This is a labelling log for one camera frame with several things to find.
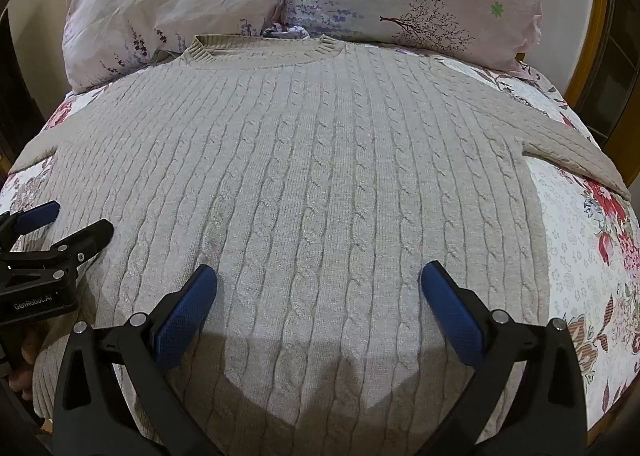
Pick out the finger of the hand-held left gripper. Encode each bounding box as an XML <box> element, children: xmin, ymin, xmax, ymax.
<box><xmin>0</xmin><ymin>219</ymin><xmax>115</xmax><ymax>287</ymax></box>
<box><xmin>0</xmin><ymin>201</ymin><xmax>62</xmax><ymax>250</ymax></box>

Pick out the person's left hand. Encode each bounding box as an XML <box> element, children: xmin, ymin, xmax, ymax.
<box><xmin>11</xmin><ymin>327</ymin><xmax>51</xmax><ymax>387</ymax></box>

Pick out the dark wooden furniture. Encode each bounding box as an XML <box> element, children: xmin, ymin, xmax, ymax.
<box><xmin>0</xmin><ymin>1</ymin><xmax>51</xmax><ymax>174</ymax></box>

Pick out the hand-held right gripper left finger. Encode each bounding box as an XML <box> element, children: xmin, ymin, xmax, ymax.
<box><xmin>52</xmin><ymin>263</ymin><xmax>223</xmax><ymax>456</ymax></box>

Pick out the pink floral pillow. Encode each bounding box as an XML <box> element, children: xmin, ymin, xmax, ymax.
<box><xmin>62</xmin><ymin>0</ymin><xmax>292</xmax><ymax>93</ymax></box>

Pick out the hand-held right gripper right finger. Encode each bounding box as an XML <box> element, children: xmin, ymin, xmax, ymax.
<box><xmin>420</xmin><ymin>260</ymin><xmax>587</xmax><ymax>456</ymax></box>

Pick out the wooden bed headboard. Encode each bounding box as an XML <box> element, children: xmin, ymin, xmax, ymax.
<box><xmin>564</xmin><ymin>0</ymin><xmax>640</xmax><ymax>149</ymax></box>

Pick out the small blue white cloth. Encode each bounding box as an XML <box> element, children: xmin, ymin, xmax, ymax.
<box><xmin>262</xmin><ymin>22</ymin><xmax>312</xmax><ymax>41</ymax></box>

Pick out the beige cable-knit sweater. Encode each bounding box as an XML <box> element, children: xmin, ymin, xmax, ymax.
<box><xmin>7</xmin><ymin>34</ymin><xmax>632</xmax><ymax>443</ymax></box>

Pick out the floral quilted bedspread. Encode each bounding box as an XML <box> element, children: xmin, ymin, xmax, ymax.
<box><xmin>0</xmin><ymin>50</ymin><xmax>640</xmax><ymax>439</ymax></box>

